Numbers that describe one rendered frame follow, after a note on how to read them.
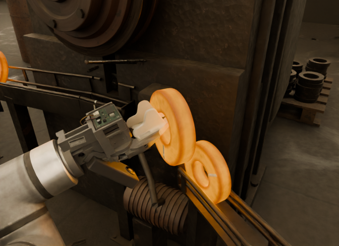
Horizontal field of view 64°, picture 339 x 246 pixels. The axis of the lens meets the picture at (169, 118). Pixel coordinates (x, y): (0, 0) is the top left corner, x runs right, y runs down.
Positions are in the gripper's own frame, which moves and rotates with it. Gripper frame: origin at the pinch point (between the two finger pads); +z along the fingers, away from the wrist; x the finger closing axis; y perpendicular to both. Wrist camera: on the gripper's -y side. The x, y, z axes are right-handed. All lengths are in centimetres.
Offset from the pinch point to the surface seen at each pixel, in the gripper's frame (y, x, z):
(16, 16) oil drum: -18, 338, -47
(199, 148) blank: -12.6, 1.4, 4.9
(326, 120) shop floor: -135, 80, 149
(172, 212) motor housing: -36.5, 7.4, -6.1
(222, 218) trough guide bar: -19.7, -12.4, 0.8
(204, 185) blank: -22.3, -1.0, 2.9
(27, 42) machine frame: 3, 91, -25
